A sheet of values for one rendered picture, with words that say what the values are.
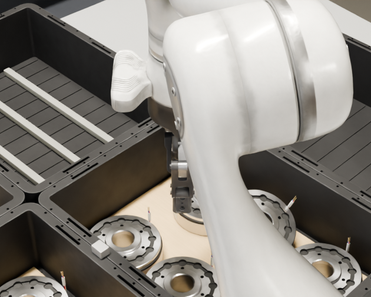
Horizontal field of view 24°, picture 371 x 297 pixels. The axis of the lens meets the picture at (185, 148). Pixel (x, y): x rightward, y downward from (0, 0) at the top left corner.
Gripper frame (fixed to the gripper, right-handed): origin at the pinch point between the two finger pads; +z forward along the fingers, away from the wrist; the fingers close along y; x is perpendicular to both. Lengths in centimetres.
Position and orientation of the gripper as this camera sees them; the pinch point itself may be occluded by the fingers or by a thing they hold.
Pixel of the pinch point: (181, 184)
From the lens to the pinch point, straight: 101.2
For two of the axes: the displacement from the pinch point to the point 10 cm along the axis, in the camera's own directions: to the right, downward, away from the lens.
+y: -0.1, -6.5, 7.6
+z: 0.0, 7.6, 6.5
